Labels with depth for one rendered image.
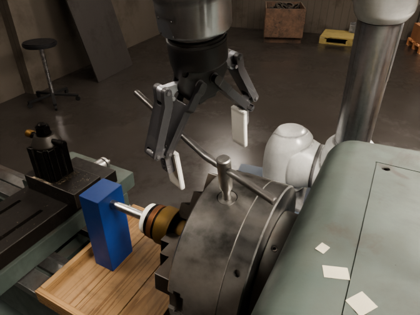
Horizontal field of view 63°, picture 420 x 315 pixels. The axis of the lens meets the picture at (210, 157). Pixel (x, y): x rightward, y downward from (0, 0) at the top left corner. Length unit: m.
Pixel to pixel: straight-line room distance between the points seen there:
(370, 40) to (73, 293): 0.92
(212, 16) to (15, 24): 4.37
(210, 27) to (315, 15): 7.65
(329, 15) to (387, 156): 7.35
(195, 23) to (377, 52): 0.60
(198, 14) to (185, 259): 0.36
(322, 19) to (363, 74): 7.10
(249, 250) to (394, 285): 0.19
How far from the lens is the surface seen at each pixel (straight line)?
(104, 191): 0.82
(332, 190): 0.59
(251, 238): 0.53
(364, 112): 1.00
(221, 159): 0.51
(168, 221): 0.70
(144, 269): 0.94
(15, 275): 1.03
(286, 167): 1.16
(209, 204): 0.57
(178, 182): 0.51
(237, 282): 0.53
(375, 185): 0.62
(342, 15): 8.00
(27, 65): 4.81
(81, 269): 0.98
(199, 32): 0.39
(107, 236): 0.86
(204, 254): 0.55
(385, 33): 0.90
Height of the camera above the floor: 1.59
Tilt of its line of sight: 32 degrees down
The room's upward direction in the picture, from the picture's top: straight up
